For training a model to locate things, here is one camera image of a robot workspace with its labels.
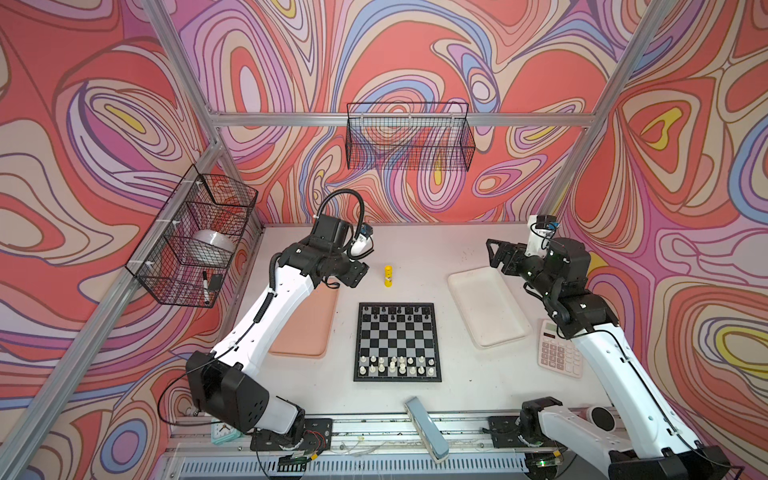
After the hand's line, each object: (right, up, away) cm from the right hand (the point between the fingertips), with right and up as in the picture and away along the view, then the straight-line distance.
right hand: (503, 249), depth 73 cm
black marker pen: (-73, -9, -1) cm, 74 cm away
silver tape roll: (-72, +1, 0) cm, 72 cm away
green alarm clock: (-69, -45, -1) cm, 82 cm away
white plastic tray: (+4, -18, +23) cm, 30 cm away
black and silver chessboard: (-26, -27, +14) cm, 40 cm away
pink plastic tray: (-55, -26, +23) cm, 65 cm away
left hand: (-37, -3, +6) cm, 37 cm away
